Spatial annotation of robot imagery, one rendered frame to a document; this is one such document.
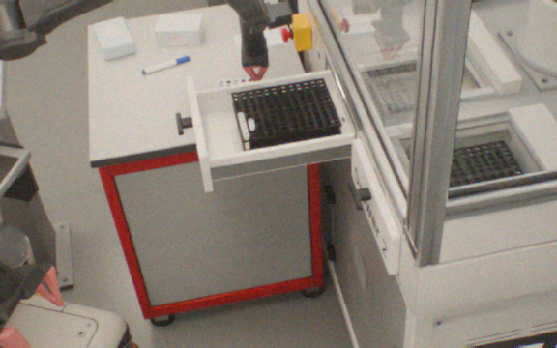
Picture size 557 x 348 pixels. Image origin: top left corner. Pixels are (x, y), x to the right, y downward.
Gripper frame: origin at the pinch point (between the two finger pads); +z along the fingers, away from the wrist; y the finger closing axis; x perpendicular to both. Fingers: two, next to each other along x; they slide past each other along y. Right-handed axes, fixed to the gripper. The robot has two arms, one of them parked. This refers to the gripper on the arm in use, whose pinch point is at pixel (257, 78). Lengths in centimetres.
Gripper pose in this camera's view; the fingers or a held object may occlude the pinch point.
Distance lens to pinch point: 199.8
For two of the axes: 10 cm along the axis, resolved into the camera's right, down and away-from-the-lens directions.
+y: -0.5, -7.1, 7.0
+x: -10.0, 0.8, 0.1
